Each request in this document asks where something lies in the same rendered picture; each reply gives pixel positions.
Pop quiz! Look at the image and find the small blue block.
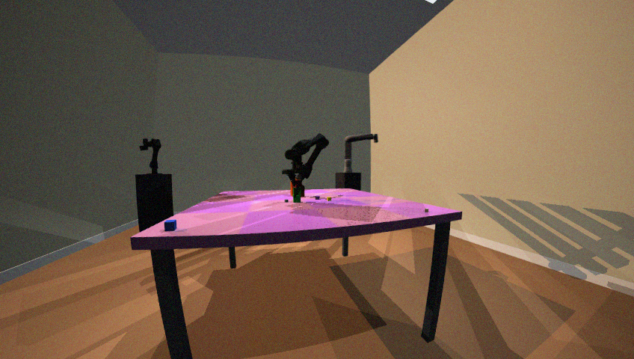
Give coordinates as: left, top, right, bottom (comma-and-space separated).
164, 219, 176, 231

